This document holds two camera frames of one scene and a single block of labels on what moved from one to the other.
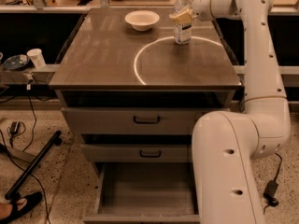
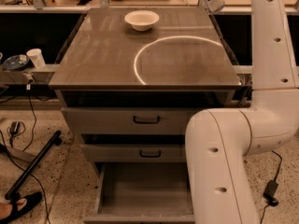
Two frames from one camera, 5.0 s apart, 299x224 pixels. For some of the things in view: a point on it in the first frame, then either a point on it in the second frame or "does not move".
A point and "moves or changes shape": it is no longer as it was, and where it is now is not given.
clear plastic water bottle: [183, 31] moves or changes shape
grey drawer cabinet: [132, 93] does not move
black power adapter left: [14, 127] does not move
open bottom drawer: [146, 193] does not move
